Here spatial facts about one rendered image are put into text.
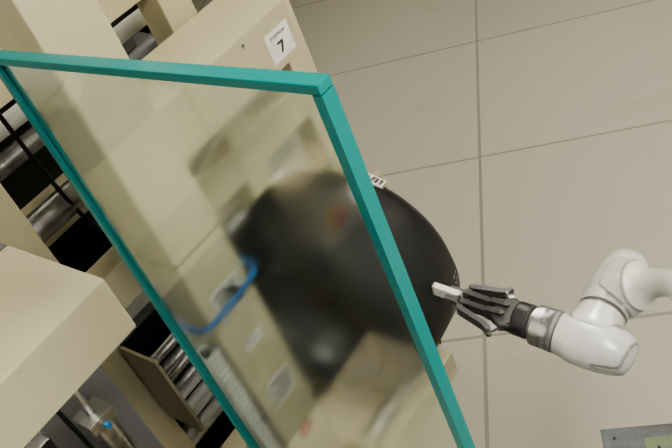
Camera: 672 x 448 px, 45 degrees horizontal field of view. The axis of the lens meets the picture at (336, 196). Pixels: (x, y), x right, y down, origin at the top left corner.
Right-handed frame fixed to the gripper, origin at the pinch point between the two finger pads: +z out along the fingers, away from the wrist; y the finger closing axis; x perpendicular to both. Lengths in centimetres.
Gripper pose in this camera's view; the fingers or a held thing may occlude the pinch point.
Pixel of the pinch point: (447, 292)
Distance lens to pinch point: 186.4
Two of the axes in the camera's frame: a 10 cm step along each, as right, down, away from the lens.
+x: 2.1, 7.2, 6.6
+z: -8.1, -2.5, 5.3
